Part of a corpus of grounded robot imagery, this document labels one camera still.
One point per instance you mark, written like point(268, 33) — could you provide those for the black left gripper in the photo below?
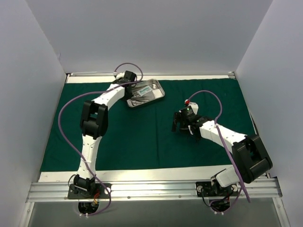
point(129, 92)

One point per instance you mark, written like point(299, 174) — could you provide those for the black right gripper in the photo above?
point(179, 117)

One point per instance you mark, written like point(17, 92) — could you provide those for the white green labelled packet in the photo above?
point(144, 90)

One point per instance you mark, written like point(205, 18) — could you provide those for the stainless steel instrument tray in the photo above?
point(153, 83)

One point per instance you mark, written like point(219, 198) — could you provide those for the white gauze pad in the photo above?
point(157, 93)

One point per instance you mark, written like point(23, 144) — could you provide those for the dark green surgical drape cloth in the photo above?
point(141, 137)

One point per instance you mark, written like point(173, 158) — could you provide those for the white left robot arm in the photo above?
point(94, 124)

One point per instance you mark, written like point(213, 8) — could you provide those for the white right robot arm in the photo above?
point(250, 157)

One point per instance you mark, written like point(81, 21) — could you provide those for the steel surgical scissors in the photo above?
point(139, 100)

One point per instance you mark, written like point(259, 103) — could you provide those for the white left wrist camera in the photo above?
point(118, 74)

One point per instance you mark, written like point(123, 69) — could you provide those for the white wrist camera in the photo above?
point(118, 74)
point(193, 105)

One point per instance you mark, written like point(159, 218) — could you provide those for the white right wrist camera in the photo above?
point(193, 105)

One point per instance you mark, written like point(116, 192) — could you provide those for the aluminium back frame rail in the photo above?
point(95, 73)

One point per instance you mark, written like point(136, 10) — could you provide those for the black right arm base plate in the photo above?
point(209, 189)

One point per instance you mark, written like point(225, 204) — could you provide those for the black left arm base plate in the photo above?
point(97, 192)

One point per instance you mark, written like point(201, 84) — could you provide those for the aluminium front frame rail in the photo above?
point(120, 191)

